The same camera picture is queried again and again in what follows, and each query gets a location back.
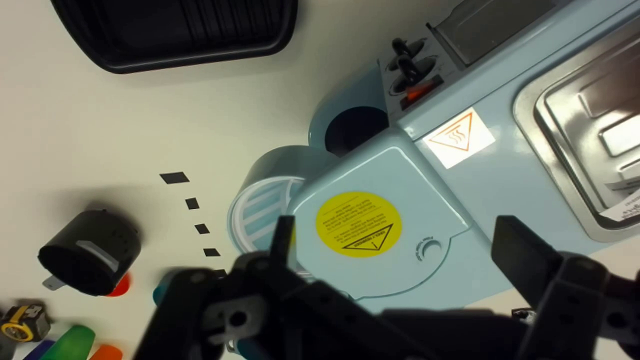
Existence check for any purple marker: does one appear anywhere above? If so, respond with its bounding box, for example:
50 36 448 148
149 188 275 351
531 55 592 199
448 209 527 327
22 339 56 360

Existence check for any yellow black tape measure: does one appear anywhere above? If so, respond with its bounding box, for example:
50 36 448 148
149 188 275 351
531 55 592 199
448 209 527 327
0 301 52 345

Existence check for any red round object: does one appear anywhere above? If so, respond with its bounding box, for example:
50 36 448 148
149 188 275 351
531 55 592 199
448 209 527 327
106 272 132 299

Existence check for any teal marker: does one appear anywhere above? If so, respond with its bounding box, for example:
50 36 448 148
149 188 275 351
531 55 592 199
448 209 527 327
152 269 177 307

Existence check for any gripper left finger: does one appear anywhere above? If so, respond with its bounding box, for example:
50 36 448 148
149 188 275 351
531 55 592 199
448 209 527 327
132 215 361 360

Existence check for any black cylindrical filter basket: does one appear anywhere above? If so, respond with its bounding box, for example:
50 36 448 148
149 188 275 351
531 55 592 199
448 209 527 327
37 209 143 297

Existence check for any light blue breakfast station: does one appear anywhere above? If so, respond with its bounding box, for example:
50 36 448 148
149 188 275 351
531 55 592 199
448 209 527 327
226 0 640 313

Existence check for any coffeemaker chamber lid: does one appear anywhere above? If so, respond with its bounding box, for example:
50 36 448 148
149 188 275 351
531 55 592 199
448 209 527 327
289 145 472 302

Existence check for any steel griddle pan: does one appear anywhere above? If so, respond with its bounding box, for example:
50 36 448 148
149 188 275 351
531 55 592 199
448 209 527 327
514 30 640 244

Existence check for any green marker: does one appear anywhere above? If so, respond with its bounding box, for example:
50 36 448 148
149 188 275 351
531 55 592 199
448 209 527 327
40 324 97 360

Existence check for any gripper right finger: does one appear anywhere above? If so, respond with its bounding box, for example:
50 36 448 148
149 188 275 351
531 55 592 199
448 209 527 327
491 215 640 360

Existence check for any glass oven door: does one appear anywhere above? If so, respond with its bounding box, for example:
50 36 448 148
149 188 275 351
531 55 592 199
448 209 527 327
427 0 568 67

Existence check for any black station knob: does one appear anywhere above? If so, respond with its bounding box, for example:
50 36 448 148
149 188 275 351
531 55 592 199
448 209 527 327
395 56 437 86
391 37 427 62

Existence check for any black plastic tray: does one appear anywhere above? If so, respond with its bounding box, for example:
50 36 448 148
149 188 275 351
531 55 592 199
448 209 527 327
50 0 300 75

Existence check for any orange marker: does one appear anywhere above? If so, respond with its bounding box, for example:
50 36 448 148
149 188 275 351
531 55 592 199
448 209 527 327
89 344 124 360

